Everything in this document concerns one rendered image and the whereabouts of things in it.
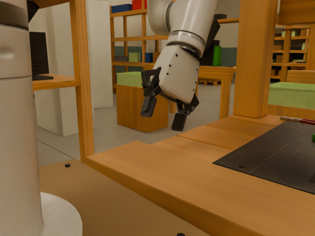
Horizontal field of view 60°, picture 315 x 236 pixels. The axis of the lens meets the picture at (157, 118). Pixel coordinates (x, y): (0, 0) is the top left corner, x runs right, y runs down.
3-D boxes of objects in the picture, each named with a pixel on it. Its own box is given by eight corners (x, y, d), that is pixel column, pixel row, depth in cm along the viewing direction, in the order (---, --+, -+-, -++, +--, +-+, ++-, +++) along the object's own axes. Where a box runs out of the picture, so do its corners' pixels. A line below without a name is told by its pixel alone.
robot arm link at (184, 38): (186, 53, 67) (183, 64, 66) (161, 34, 61) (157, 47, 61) (214, 48, 60) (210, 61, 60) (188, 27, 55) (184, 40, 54)
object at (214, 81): (215, 85, 890) (216, 72, 879) (194, 84, 941) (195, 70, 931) (232, 82, 979) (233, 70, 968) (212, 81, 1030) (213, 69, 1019)
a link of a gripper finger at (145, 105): (151, 86, 57) (142, 116, 56) (140, 80, 55) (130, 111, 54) (161, 86, 55) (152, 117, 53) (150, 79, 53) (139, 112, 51)
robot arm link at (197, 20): (159, 31, 60) (197, 30, 55) (176, -21, 62) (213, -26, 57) (175, 50, 67) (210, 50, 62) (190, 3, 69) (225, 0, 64)
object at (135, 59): (182, 105, 568) (184, -13, 514) (109, 93, 734) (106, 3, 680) (197, 102, 606) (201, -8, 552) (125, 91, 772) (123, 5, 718)
